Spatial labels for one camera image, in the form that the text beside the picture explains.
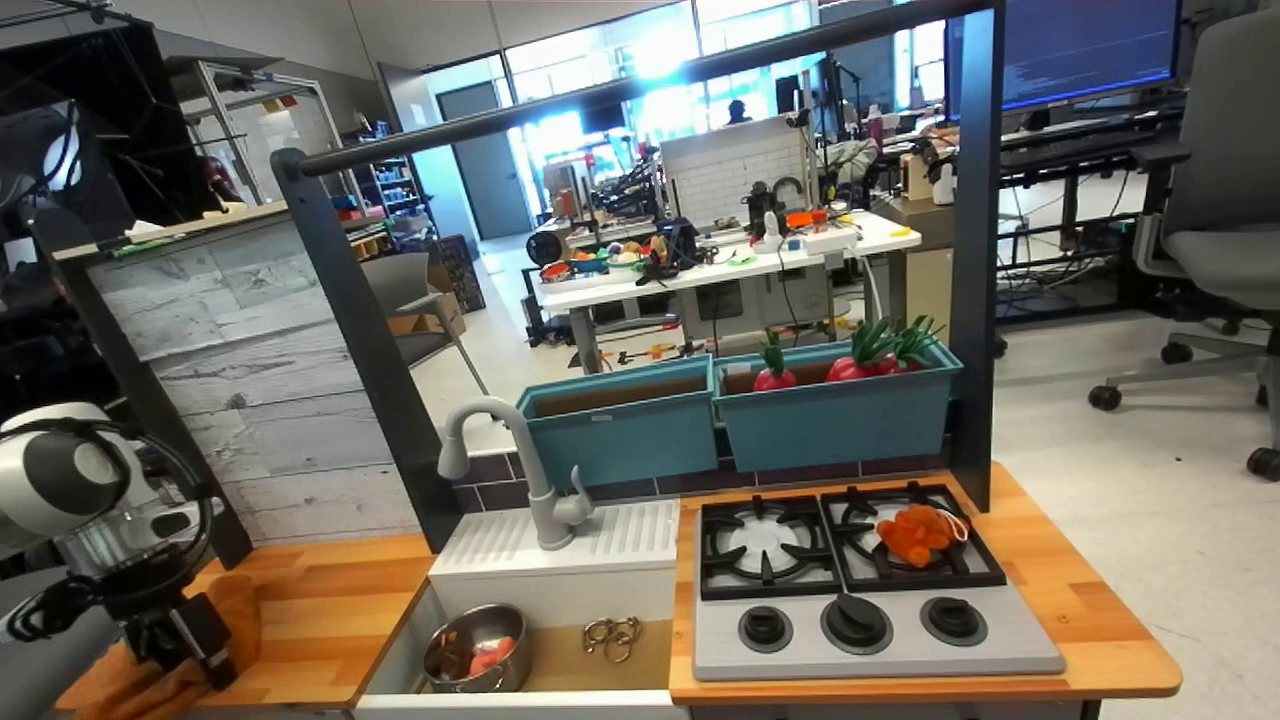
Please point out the beige background chair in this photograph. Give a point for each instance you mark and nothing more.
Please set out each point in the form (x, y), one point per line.
(405, 301)

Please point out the grey toy stove top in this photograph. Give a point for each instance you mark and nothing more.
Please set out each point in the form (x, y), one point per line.
(866, 655)

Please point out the pink plush toy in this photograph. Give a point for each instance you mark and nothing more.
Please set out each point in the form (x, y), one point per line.
(492, 656)

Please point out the grey toy faucet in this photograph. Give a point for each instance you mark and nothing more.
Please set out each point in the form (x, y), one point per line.
(540, 514)

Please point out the black stove knob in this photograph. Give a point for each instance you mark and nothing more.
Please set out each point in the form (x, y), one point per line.
(857, 625)
(955, 621)
(764, 631)

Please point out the grey office chair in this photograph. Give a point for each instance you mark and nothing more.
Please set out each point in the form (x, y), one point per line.
(1222, 200)

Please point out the white toy sink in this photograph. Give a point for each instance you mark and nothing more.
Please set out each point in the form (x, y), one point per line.
(561, 562)

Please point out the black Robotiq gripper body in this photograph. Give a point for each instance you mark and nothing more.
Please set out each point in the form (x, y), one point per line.
(167, 621)

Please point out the small steel pot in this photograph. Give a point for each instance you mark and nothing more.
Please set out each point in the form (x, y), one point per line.
(444, 660)

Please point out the white cluttered work table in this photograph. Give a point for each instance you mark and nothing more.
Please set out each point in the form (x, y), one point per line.
(744, 266)

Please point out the computer monitor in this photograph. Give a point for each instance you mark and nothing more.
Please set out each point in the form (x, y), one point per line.
(1087, 54)

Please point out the black metal kitchen frame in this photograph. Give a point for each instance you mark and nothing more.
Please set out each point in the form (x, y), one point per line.
(975, 266)

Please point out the red radish toy bunch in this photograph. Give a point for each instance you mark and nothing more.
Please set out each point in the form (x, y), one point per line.
(874, 352)

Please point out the single red radish toy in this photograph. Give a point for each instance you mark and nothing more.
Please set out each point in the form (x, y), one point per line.
(775, 368)

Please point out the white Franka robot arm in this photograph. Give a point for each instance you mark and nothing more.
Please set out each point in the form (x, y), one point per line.
(64, 482)

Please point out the orange terry towel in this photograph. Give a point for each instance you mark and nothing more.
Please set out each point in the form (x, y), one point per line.
(113, 687)

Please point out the teal plastic planter bin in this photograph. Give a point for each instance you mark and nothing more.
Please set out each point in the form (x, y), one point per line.
(621, 440)
(835, 426)

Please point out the orange plush toy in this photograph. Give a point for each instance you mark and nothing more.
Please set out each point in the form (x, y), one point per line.
(921, 536)

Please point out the grey wood backsplash panel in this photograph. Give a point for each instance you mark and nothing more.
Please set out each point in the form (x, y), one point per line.
(266, 373)

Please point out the grey padded seat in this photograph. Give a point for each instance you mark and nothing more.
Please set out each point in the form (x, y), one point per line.
(35, 681)

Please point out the black computer desk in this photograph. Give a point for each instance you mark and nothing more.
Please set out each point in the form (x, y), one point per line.
(1083, 175)

